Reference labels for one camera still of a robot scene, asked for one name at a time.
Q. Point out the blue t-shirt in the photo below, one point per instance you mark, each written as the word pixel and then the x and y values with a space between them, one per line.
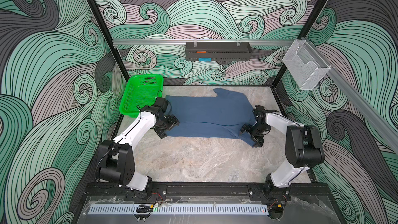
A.
pixel 220 116

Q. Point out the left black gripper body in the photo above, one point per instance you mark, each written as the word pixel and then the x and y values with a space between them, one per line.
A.
pixel 165 123

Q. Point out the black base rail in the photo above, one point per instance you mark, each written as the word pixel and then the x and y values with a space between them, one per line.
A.
pixel 170 192

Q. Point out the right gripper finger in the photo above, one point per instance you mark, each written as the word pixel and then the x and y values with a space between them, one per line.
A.
pixel 258 143
pixel 245 129

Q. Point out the aluminium back rail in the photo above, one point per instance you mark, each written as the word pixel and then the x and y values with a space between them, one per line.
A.
pixel 255 42

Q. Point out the clear acrylic wall holder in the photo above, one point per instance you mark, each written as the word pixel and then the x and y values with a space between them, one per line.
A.
pixel 305 64

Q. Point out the white slotted cable duct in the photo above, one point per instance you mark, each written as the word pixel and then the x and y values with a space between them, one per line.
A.
pixel 181 209

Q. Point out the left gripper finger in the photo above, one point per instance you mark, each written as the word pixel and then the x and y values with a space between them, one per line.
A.
pixel 161 133
pixel 172 121

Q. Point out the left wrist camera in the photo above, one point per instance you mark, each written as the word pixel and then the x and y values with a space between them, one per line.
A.
pixel 161 103

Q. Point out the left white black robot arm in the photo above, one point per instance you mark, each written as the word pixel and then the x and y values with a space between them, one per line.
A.
pixel 115 158

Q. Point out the aluminium right rail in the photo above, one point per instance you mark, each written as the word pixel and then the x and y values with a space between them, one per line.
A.
pixel 342 73

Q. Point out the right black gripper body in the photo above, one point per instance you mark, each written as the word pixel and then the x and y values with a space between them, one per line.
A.
pixel 258 130

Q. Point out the aluminium rail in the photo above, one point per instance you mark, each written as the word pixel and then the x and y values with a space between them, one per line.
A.
pixel 342 73
pixel 255 42

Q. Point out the black wall tray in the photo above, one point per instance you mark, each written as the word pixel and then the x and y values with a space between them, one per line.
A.
pixel 223 53

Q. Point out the green plastic basket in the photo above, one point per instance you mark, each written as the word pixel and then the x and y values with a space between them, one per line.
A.
pixel 141 90

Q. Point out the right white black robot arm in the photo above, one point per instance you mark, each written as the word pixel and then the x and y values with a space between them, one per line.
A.
pixel 303 146

